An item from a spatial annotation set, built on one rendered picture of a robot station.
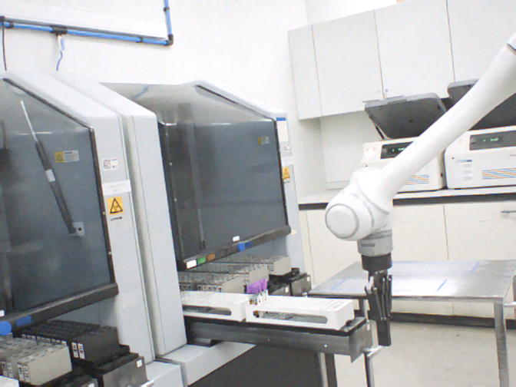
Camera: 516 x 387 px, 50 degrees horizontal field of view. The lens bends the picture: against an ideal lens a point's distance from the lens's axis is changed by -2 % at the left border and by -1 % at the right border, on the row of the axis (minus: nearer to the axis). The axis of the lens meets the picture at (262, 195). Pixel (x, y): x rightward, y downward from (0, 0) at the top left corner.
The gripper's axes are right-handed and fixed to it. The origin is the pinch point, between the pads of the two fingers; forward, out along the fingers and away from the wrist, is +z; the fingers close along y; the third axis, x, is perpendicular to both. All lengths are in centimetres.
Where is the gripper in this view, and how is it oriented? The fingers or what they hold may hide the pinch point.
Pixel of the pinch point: (383, 332)
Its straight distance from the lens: 148.8
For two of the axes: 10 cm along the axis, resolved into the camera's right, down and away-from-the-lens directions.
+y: -5.7, 1.3, -8.1
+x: 8.2, -0.5, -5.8
